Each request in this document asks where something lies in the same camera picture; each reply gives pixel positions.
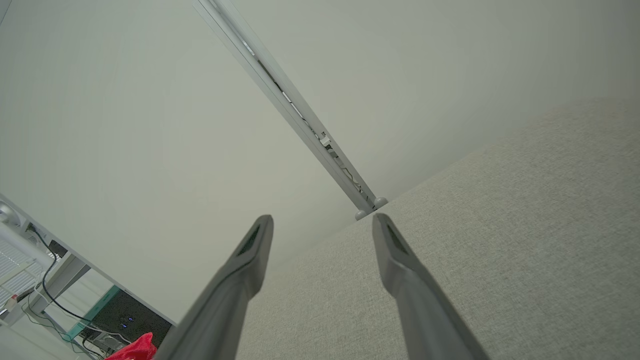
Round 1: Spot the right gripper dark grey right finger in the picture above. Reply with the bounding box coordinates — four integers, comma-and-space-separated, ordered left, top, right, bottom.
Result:
372, 213, 492, 360

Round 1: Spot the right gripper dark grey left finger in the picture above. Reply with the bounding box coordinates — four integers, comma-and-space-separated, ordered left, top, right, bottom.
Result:
154, 215, 275, 360

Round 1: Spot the red cotton garment white inside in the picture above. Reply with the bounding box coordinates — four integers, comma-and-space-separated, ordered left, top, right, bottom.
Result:
104, 332, 159, 360

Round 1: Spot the black computer tower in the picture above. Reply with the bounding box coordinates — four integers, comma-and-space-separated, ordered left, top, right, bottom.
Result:
90, 290, 173, 351

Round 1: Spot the flat teal box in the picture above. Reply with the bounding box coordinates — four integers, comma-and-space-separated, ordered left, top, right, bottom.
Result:
64, 285, 122, 342

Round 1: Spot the grey metal partition post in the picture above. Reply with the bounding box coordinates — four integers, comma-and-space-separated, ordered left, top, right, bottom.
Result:
191, 0, 389, 222

